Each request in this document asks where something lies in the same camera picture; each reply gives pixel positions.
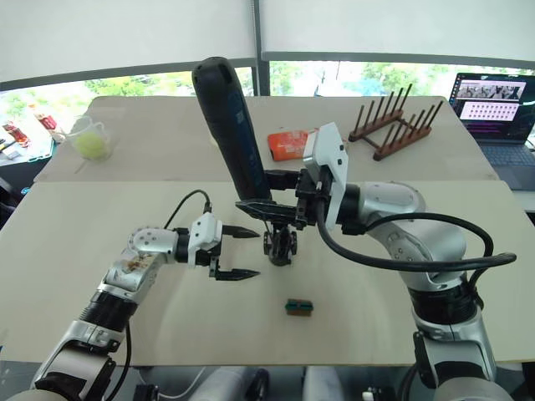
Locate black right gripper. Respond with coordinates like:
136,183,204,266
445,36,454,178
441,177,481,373
234,168,332,231

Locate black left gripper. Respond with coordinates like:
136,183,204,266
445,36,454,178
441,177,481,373
194,224,262,282

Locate small green brown finger piece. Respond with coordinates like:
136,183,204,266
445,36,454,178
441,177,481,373
284,297,314,318

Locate orange packet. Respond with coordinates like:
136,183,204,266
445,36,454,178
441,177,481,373
267,129,319,162

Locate grey rounded shape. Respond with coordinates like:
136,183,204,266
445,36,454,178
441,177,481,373
199,366,269,401
302,366,344,401

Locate brown wooden peg rack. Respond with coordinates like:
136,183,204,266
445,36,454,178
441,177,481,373
348,83,445,162

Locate yellow-green ball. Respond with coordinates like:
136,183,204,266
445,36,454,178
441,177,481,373
77,128,106,158

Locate clear plastic measuring cup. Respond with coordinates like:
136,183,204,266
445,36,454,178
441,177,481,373
65,114,114,161

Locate open dark laptop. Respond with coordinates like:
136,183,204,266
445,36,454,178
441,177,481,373
448,71,535,192

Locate red bottles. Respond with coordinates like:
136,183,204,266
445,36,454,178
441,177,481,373
28,103,59,131

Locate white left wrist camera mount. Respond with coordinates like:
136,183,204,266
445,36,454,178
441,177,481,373
186,213,224,269

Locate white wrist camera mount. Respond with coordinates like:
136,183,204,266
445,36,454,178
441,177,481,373
301,121,350,231
186,213,224,269

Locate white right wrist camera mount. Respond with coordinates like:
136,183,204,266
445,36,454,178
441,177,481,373
301,121,350,231

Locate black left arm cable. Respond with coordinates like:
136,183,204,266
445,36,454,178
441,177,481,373
102,190,214,401

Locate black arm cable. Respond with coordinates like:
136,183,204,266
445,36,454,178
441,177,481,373
313,194,518,311
102,190,214,401

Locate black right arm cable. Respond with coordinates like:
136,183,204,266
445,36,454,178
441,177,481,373
313,194,518,311

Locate dark window frame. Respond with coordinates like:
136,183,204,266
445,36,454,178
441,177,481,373
0,0,535,98

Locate thin white cable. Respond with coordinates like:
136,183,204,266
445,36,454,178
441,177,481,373
136,366,206,398

